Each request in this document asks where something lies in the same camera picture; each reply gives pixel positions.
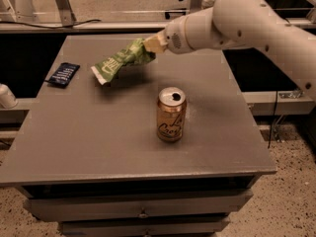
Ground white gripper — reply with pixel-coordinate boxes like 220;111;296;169
143;16;192;54

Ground green jalapeno chip bag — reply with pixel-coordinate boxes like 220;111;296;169
91;39;156;85

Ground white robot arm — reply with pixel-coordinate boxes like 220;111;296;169
144;0;316;100

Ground blue rxbar blueberry bar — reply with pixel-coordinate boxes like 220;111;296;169
45;62;80;88

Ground orange La Croix can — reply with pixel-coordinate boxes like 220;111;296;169
157;87;187;142

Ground white cylinder at left edge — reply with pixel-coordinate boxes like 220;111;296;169
0;84;18;109

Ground grey upper drawer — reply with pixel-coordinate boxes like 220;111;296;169
25;189;253;222

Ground grey drawer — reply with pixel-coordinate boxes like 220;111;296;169
60;215;229;237
25;189;253;222

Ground grey lower drawer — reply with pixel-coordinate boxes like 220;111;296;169
60;215;229;237

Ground grey metal bracket post left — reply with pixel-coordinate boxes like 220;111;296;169
55;0;76;27

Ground metal frame rail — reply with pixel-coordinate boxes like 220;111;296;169
0;17;316;35

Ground black cable on rail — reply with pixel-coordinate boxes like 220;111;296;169
0;18;103;30

